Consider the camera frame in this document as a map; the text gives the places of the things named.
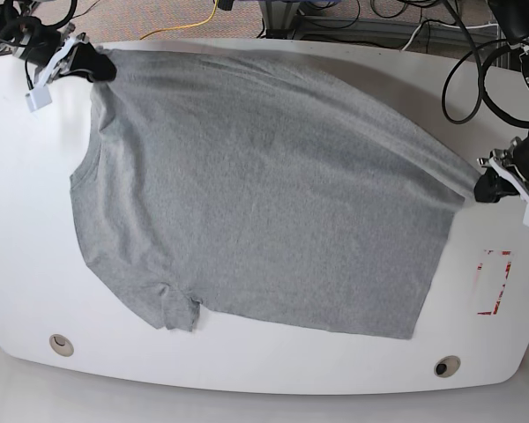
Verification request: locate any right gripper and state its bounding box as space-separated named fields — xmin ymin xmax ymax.
xmin=13 ymin=33 xmax=117 ymax=86

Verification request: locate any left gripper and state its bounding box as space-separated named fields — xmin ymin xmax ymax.
xmin=473 ymin=136 xmax=529 ymax=203

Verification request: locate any grey t-shirt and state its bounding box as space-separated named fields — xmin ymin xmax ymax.
xmin=71 ymin=49 xmax=479 ymax=339

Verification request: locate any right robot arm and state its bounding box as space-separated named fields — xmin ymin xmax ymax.
xmin=0 ymin=1 xmax=116 ymax=90

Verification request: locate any red tape rectangle marking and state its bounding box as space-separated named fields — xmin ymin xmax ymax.
xmin=471 ymin=249 xmax=515 ymax=316

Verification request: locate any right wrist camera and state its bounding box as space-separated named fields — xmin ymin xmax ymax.
xmin=25 ymin=86 xmax=52 ymax=113

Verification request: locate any yellow cable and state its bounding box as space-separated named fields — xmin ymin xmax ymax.
xmin=139 ymin=0 xmax=217 ymax=41

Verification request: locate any white cable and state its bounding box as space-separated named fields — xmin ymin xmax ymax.
xmin=400 ymin=20 xmax=499 ymax=52

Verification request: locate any right table cable grommet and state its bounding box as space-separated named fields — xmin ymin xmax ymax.
xmin=434 ymin=355 xmax=461 ymax=378

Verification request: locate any table cable grommet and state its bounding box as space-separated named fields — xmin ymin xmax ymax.
xmin=49 ymin=334 xmax=74 ymax=357
xmin=434 ymin=355 xmax=461 ymax=378

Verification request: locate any aluminium frame rail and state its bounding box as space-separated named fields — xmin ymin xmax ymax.
xmin=261 ymin=0 xmax=510 ymax=67

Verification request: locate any left table cable grommet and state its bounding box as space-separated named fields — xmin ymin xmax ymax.
xmin=49 ymin=334 xmax=74 ymax=357

